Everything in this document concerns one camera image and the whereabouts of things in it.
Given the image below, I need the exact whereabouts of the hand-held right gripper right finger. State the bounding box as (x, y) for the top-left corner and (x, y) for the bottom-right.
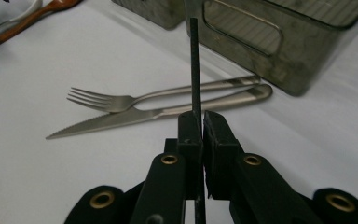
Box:
(202, 110), (246, 200)

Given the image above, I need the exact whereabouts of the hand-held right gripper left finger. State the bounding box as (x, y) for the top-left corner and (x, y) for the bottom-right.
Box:
(164, 110), (205, 200)

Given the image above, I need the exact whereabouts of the black chopstick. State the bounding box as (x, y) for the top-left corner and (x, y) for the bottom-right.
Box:
(189, 17), (207, 224)

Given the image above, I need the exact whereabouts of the steel fork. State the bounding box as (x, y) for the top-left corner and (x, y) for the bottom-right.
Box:
(66, 74), (261, 114)

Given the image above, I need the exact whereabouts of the steel knife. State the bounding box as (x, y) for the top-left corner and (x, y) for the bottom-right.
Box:
(45, 83), (274, 140)

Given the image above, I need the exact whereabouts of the smoky clear plastic bin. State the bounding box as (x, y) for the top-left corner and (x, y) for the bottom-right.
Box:
(185, 0), (358, 97)
(111, 0), (186, 31)

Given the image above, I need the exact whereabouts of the brown wooden spoon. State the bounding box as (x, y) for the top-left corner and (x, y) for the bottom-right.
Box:
(0, 0), (83, 49)

